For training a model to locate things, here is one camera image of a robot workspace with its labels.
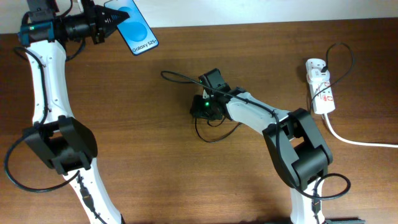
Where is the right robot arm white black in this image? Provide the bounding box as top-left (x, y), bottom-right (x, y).
top-left (190, 68), bottom-right (363, 223)

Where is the white power strip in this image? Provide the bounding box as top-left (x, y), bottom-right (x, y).
top-left (305, 58), bottom-right (335, 114)

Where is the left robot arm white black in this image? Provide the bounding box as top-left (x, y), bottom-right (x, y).
top-left (18, 1), bottom-right (129, 223)

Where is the blue screen Galaxy smartphone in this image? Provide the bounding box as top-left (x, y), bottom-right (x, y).
top-left (104, 0), bottom-right (159, 56)

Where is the white charger adapter plug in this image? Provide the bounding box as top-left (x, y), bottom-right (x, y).
top-left (307, 68), bottom-right (330, 84)

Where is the black USB charging cable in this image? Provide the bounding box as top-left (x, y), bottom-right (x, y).
top-left (194, 42), bottom-right (355, 144)

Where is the white power strip cord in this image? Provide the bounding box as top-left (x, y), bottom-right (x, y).
top-left (322, 113), bottom-right (398, 149)

